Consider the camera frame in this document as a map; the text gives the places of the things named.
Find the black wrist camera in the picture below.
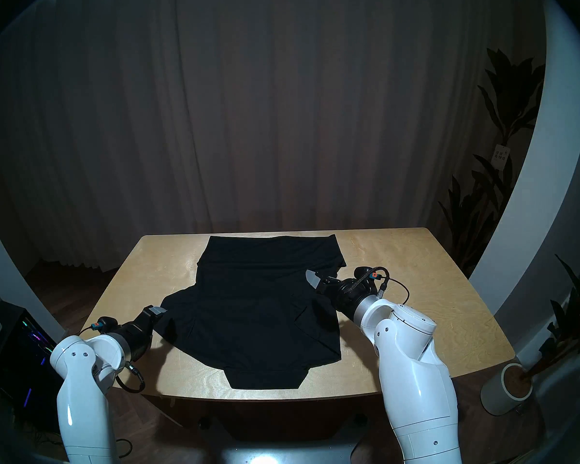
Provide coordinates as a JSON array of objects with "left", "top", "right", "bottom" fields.
[
  {"left": 89, "top": 316, "right": 122, "bottom": 334},
  {"left": 352, "top": 266, "right": 390, "bottom": 295}
]

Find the black right camera cable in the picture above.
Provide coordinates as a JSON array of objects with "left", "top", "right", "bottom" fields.
[{"left": 384, "top": 277, "right": 411, "bottom": 305}]

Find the tall dark leafy plant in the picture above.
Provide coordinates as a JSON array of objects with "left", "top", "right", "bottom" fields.
[{"left": 437, "top": 47, "right": 547, "bottom": 276}]

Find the brown pleated curtain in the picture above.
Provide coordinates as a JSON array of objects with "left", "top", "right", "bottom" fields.
[{"left": 0, "top": 0, "right": 546, "bottom": 271}]

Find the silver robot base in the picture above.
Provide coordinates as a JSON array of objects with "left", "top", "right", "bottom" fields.
[{"left": 201, "top": 415, "right": 369, "bottom": 464}]

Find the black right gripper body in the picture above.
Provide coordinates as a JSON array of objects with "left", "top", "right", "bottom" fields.
[{"left": 318, "top": 276, "right": 369, "bottom": 322}]

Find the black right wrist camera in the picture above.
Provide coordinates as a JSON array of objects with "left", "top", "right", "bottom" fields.
[{"left": 352, "top": 266, "right": 390, "bottom": 295}]

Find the small dark potted plant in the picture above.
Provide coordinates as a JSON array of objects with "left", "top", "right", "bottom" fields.
[{"left": 524, "top": 246, "right": 580, "bottom": 382}]

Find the white cylindrical plant pot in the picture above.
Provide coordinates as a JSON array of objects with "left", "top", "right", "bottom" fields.
[{"left": 480, "top": 362, "right": 533, "bottom": 417}]

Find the black t-shirt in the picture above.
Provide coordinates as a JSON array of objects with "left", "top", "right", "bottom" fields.
[{"left": 152, "top": 233, "right": 348, "bottom": 390}]

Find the black computer tower with lights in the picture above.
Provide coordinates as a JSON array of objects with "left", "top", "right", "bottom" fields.
[{"left": 0, "top": 301, "right": 67, "bottom": 411}]

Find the black left wrist cable loop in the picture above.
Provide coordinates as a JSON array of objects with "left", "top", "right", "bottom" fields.
[{"left": 115, "top": 362, "right": 146, "bottom": 394}]

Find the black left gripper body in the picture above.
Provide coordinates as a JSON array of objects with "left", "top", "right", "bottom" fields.
[{"left": 115, "top": 309, "right": 156, "bottom": 363}]

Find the light wooden table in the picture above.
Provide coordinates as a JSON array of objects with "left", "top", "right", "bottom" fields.
[{"left": 63, "top": 228, "right": 516, "bottom": 439}]

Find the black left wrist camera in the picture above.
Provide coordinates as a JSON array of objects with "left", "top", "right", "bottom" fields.
[{"left": 89, "top": 316, "right": 122, "bottom": 334}]

